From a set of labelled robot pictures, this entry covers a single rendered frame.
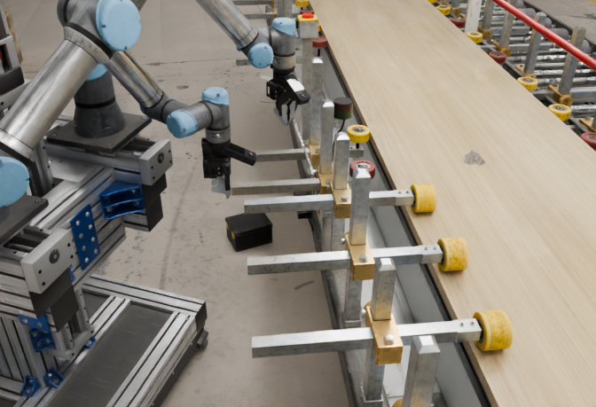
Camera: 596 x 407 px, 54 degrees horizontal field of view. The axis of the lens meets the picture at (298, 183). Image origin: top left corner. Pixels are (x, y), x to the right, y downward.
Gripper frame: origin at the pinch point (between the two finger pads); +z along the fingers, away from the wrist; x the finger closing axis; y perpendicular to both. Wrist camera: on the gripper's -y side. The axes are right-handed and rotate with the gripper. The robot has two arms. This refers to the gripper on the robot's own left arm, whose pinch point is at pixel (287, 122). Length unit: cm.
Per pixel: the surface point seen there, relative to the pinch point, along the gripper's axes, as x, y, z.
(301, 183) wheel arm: 13.7, -23.6, 7.9
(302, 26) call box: -20.6, 16.4, -26.2
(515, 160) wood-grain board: -44, -62, 3
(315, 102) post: -8.5, -4.6, -7.0
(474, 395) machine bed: 34, -104, 15
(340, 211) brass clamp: 24, -51, -1
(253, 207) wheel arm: 41, -35, -1
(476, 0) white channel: -149, 29, -13
